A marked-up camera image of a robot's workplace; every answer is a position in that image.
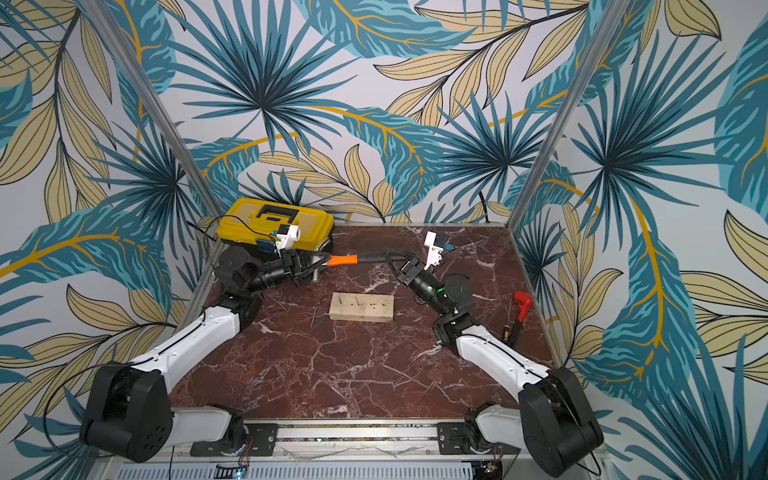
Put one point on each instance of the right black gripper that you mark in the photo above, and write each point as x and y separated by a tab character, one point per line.
407	270

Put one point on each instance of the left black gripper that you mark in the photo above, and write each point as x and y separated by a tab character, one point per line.
292	260

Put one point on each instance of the orange black claw hammer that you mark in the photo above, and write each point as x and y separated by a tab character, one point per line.
329	260

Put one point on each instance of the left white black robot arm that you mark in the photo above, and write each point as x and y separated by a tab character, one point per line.
128	413

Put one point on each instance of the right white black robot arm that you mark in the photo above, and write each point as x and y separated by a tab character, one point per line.
554	422

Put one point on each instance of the light wooden board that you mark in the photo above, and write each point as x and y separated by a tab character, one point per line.
362	307

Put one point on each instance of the yellow black plastic toolbox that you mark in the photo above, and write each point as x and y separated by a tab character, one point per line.
250	222

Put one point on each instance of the red pipe wrench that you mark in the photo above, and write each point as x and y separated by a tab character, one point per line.
524	303

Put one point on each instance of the white perforated vent panel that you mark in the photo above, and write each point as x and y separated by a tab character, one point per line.
301	470

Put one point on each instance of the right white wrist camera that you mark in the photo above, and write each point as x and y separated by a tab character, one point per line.
437	244

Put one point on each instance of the aluminium front frame rail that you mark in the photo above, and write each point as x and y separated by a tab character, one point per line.
396	438

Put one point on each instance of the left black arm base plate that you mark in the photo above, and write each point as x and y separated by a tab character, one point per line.
256	440

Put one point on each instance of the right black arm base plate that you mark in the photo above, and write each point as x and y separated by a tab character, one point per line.
464	438

